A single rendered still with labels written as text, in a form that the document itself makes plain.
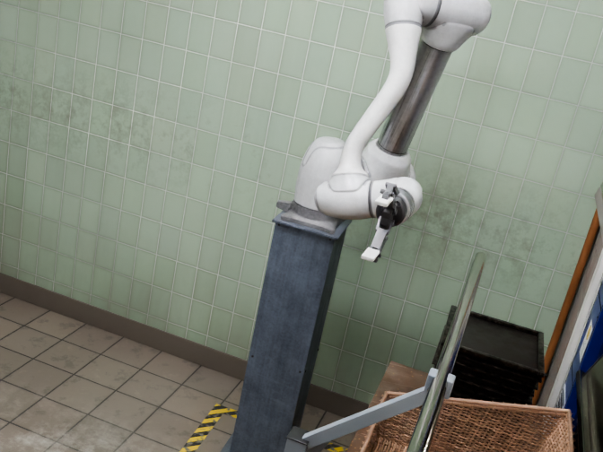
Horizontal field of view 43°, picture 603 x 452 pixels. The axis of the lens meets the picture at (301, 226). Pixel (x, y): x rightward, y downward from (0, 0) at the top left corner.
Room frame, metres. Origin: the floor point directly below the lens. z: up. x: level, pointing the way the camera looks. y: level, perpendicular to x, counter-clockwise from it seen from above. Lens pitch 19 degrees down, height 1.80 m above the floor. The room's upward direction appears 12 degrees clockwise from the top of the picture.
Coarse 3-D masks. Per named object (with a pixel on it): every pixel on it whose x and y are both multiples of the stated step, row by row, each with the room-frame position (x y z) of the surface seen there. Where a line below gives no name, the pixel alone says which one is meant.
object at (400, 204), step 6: (396, 198) 1.82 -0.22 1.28; (402, 204) 1.81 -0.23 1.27; (378, 210) 1.82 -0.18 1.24; (384, 210) 1.76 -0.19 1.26; (390, 210) 1.76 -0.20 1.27; (402, 210) 1.81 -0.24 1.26; (378, 216) 1.82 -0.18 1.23; (384, 216) 1.76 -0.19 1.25; (390, 216) 1.77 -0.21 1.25; (396, 216) 1.81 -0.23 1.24; (402, 216) 1.81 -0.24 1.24; (384, 222) 1.76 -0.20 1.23; (396, 222) 1.81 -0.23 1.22; (384, 228) 1.77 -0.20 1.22
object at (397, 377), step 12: (396, 372) 2.23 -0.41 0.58; (408, 372) 2.25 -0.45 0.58; (420, 372) 2.27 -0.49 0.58; (384, 384) 2.14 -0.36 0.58; (396, 384) 2.16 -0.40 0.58; (408, 384) 2.17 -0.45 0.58; (420, 384) 2.19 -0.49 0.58; (360, 432) 1.85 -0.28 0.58; (360, 444) 1.79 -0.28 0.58; (528, 444) 1.97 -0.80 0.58
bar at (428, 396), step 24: (480, 264) 1.78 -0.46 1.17; (456, 312) 1.46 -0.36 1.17; (456, 336) 1.33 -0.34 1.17; (432, 384) 1.14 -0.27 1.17; (384, 408) 1.19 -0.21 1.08; (408, 408) 1.18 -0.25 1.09; (432, 408) 1.05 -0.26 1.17; (312, 432) 1.23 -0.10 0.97; (336, 432) 1.21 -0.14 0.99; (432, 432) 1.00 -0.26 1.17
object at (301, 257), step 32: (288, 224) 2.27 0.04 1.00; (288, 256) 2.27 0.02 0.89; (320, 256) 2.25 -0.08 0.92; (288, 288) 2.26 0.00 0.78; (320, 288) 2.24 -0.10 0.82; (256, 320) 2.28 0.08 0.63; (288, 320) 2.26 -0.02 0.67; (320, 320) 2.34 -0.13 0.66; (256, 352) 2.28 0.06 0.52; (288, 352) 2.26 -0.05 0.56; (256, 384) 2.27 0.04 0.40; (288, 384) 2.25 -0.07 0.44; (256, 416) 2.27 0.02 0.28; (288, 416) 2.25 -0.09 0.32; (192, 448) 2.39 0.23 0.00; (224, 448) 2.41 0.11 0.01; (256, 448) 2.26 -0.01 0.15
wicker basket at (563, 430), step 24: (456, 408) 1.79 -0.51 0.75; (480, 408) 1.78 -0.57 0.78; (504, 408) 1.76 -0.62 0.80; (528, 408) 1.75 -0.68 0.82; (552, 408) 1.74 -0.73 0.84; (384, 432) 1.83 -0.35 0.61; (408, 432) 1.81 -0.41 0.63; (456, 432) 1.79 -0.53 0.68; (480, 432) 1.77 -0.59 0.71; (504, 432) 1.76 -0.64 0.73; (528, 432) 1.75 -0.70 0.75; (552, 432) 1.73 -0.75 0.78
